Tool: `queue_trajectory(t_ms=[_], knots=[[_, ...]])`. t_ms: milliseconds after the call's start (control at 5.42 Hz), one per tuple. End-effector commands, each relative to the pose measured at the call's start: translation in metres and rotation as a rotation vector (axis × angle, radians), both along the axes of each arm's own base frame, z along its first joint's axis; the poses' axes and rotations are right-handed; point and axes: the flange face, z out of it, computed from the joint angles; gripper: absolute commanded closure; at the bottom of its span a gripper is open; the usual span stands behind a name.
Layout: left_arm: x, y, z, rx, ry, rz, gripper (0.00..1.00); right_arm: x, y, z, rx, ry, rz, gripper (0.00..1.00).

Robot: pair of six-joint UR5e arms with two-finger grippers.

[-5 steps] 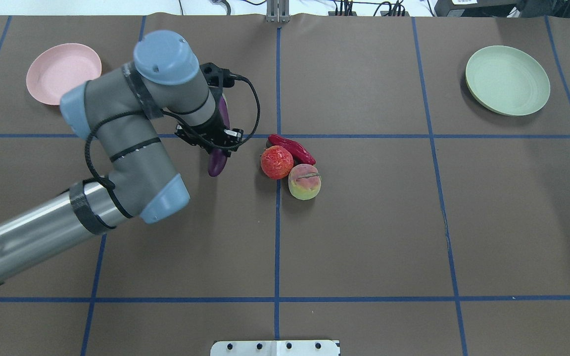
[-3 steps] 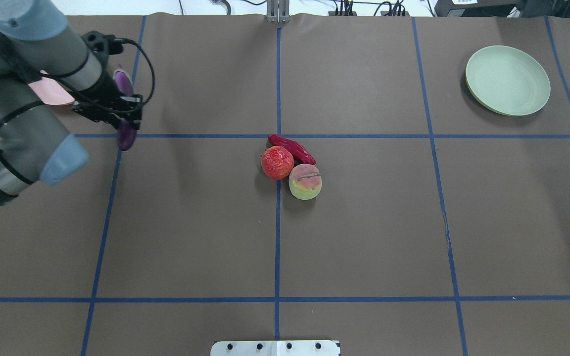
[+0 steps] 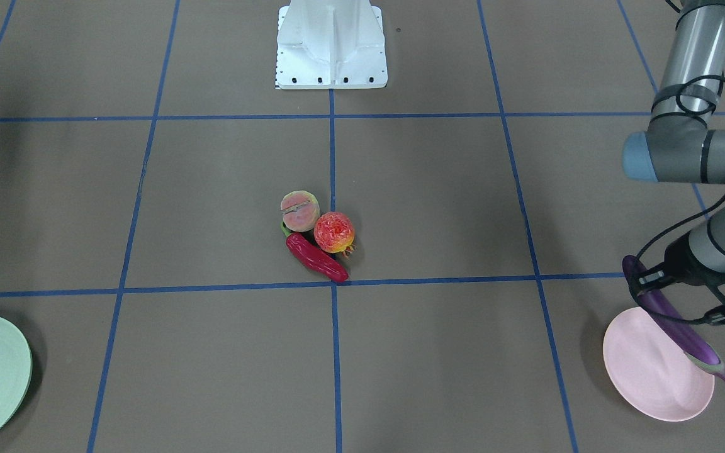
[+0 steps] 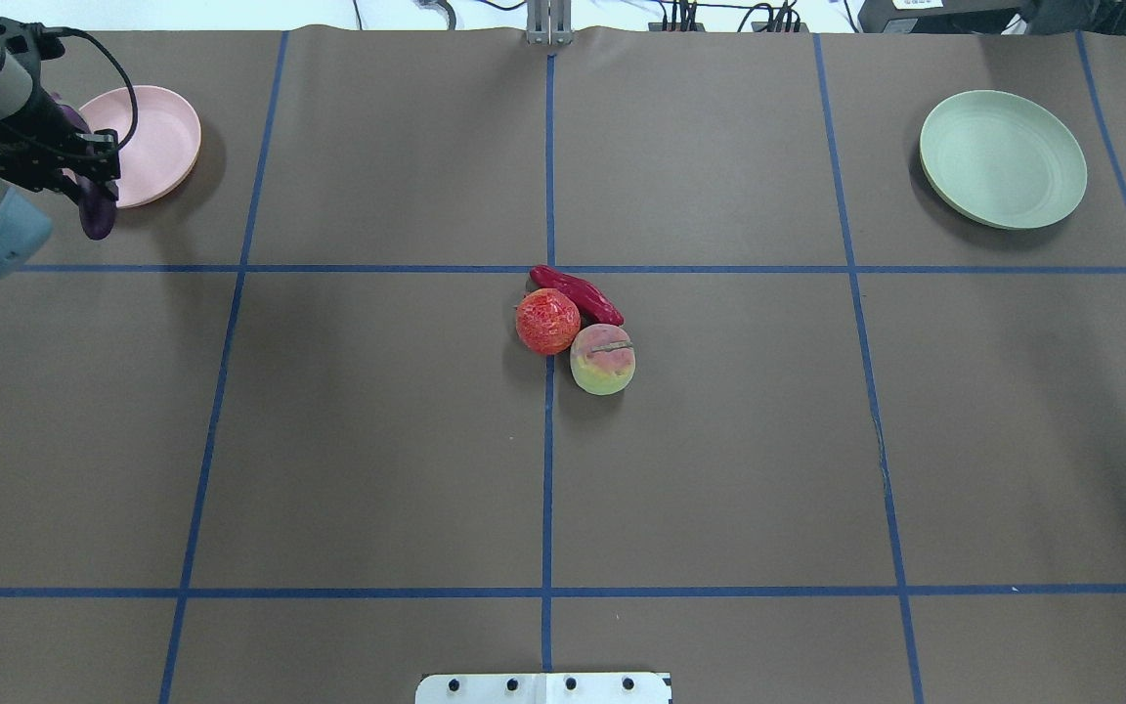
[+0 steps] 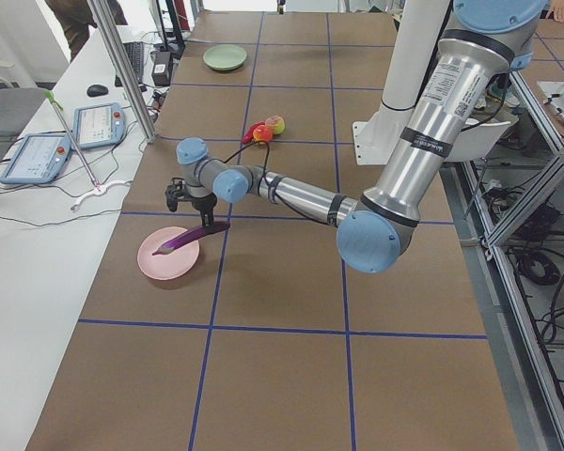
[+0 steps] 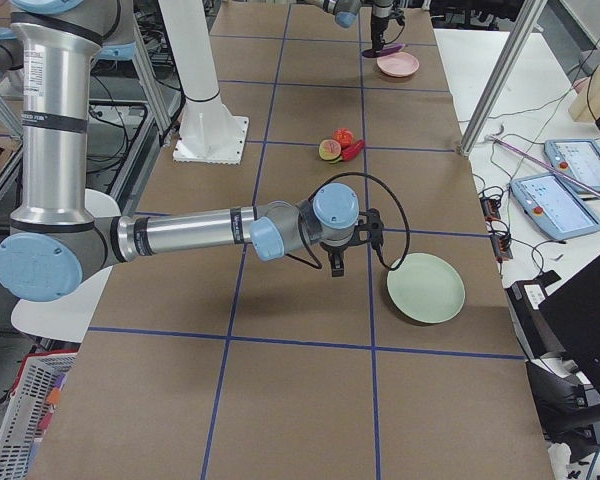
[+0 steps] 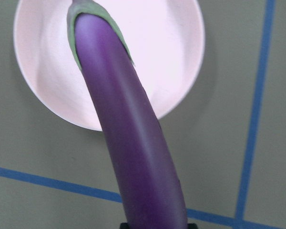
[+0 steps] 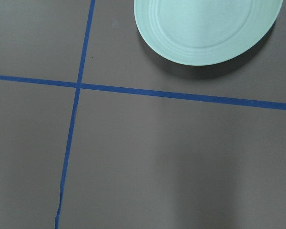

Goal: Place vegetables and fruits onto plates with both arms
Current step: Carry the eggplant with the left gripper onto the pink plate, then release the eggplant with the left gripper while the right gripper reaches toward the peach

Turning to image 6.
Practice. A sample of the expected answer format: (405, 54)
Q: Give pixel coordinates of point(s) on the far teach pendant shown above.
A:
(578, 158)

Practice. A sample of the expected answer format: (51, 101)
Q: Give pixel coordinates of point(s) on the near teach pendant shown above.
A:
(554, 207)

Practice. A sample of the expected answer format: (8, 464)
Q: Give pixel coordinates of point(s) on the white plastic basket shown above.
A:
(31, 403)

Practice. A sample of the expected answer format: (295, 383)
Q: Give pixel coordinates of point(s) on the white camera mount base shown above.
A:
(209, 133)

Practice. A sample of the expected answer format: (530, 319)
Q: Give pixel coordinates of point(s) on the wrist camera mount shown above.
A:
(369, 230)

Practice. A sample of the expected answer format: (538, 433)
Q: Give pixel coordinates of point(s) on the white chair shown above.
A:
(59, 241)

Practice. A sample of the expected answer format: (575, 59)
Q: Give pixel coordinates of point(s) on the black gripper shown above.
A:
(334, 250)
(379, 19)

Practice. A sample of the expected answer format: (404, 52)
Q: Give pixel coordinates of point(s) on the red chili pepper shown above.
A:
(352, 151)

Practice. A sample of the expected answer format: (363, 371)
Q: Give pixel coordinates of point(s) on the red pomegranate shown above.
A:
(344, 137)

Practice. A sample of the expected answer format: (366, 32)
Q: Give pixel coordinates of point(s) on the teach pendant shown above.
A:
(554, 207)
(578, 158)

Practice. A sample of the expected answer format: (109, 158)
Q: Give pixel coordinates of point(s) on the black monitor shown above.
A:
(573, 315)

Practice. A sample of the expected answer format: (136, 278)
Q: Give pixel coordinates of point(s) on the white camera pole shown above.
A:
(188, 35)

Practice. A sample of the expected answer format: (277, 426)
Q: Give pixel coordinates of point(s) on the pink plate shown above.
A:
(398, 65)

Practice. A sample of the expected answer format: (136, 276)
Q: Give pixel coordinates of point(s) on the purple eggplant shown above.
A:
(384, 51)

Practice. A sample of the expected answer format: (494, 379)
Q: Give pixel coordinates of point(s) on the peach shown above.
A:
(329, 150)

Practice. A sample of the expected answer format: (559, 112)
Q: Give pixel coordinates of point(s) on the green plate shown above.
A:
(426, 288)

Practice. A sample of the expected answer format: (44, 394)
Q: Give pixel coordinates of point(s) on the aluminium frame post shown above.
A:
(516, 40)

